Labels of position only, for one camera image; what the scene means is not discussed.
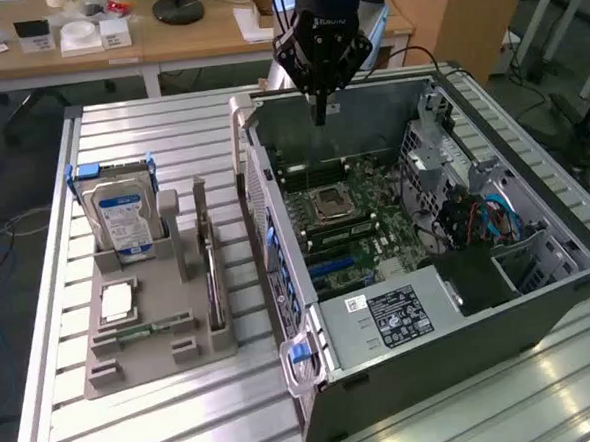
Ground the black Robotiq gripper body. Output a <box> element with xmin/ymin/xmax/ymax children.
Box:
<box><xmin>289</xmin><ymin>0</ymin><xmax>370</xmax><ymax>97</ymax></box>

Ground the white foam block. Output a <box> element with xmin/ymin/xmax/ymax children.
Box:
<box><xmin>233</xmin><ymin>3</ymin><xmax>276</xmax><ymax>45</ymax></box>

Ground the wooden desk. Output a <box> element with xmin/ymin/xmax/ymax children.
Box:
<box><xmin>136</xmin><ymin>0</ymin><xmax>421</xmax><ymax>99</ymax></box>
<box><xmin>0</xmin><ymin>0</ymin><xmax>148</xmax><ymax>108</ymax></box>

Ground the wooden cabinet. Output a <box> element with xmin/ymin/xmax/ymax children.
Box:
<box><xmin>383</xmin><ymin>0</ymin><xmax>541</xmax><ymax>90</ymax></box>

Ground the black lamp base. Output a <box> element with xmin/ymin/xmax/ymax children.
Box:
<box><xmin>151</xmin><ymin>0</ymin><xmax>206</xmax><ymax>27</ymax></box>

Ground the silver disk bay cage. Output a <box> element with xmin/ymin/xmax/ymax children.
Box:
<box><xmin>394</xmin><ymin>85</ymin><xmax>481</xmax><ymax>255</ymax></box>

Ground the CPU socket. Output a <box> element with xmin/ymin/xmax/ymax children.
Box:
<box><xmin>311</xmin><ymin>184</ymin><xmax>352</xmax><ymax>222</ymax></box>

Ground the green motherboard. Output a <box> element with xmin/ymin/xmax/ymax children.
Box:
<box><xmin>270</xmin><ymin>141</ymin><xmax>444</xmax><ymax>304</ymax></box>

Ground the plain white box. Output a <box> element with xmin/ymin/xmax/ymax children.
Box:
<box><xmin>97</xmin><ymin>17</ymin><xmax>133</xmax><ymax>51</ymax></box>

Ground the installed black RAM stick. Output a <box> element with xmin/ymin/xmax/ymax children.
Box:
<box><xmin>302</xmin><ymin>214</ymin><xmax>381</xmax><ymax>249</ymax></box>

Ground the white tape roll box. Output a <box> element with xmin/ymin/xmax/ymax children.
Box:
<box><xmin>57</xmin><ymin>18</ymin><xmax>107</xmax><ymax>59</ymax></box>

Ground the blue expansion slot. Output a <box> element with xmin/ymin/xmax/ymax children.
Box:
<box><xmin>308</xmin><ymin>255</ymin><xmax>359</xmax><ymax>282</ymax></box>

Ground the graphics card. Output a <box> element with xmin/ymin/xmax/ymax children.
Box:
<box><xmin>190</xmin><ymin>172</ymin><xmax>232</xmax><ymax>334</ymax></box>

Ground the hard disk in blue caddy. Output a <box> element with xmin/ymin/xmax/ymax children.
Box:
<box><xmin>62</xmin><ymin>150</ymin><xmax>166</xmax><ymax>270</ymax></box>

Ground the white box black top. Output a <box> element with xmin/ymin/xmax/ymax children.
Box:
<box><xmin>13</xmin><ymin>17</ymin><xmax>58</xmax><ymax>55</ymax></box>

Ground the grey power supply unit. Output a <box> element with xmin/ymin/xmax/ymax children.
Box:
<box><xmin>316</xmin><ymin>263</ymin><xmax>468</xmax><ymax>379</ymax></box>

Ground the silver lower drive cage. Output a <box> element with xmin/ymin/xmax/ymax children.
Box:
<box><xmin>489</xmin><ymin>227</ymin><xmax>582</xmax><ymax>298</ymax></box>

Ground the silver CPU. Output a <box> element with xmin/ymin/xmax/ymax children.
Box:
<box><xmin>99</xmin><ymin>284</ymin><xmax>136</xmax><ymax>323</ymax></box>

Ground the green RAM stick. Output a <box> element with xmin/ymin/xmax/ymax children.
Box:
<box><xmin>114</xmin><ymin>316</ymin><xmax>194</xmax><ymax>342</ymax></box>

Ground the open grey PC case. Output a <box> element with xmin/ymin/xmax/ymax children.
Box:
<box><xmin>227</xmin><ymin>60</ymin><xmax>590</xmax><ymax>442</ymax></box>

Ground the grey parts rack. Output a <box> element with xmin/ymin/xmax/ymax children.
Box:
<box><xmin>70</xmin><ymin>172</ymin><xmax>242</xmax><ymax>401</ymax></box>

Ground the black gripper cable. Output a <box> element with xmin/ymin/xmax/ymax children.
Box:
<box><xmin>269</xmin><ymin>0</ymin><xmax>301</xmax><ymax>39</ymax></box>

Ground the white desk frame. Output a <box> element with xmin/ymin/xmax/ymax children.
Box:
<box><xmin>509</xmin><ymin>0</ymin><xmax>590</xmax><ymax>104</ymax></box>

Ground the red wire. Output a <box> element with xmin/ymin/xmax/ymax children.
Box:
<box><xmin>462</xmin><ymin>196</ymin><xmax>493</xmax><ymax>246</ymax></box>

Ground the blue wire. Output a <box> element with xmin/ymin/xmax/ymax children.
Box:
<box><xmin>476</xmin><ymin>190</ymin><xmax>528</xmax><ymax>247</ymax></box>

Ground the clear case handle blue latch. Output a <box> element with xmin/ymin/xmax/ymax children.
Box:
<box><xmin>277</xmin><ymin>323</ymin><xmax>330</xmax><ymax>399</ymax></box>

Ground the white floor cable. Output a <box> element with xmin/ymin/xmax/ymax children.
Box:
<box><xmin>0</xmin><ymin>204</ymin><xmax>52</xmax><ymax>239</ymax></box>

